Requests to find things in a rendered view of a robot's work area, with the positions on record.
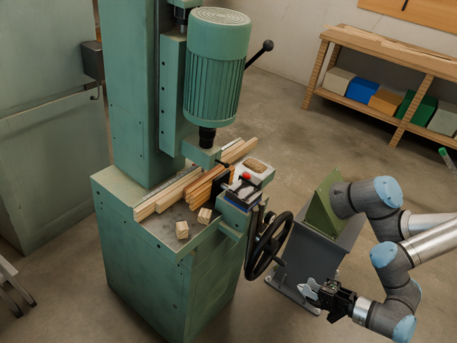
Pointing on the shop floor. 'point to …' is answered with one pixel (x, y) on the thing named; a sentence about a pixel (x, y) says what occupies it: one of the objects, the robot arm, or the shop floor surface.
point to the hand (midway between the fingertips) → (300, 288)
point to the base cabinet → (166, 278)
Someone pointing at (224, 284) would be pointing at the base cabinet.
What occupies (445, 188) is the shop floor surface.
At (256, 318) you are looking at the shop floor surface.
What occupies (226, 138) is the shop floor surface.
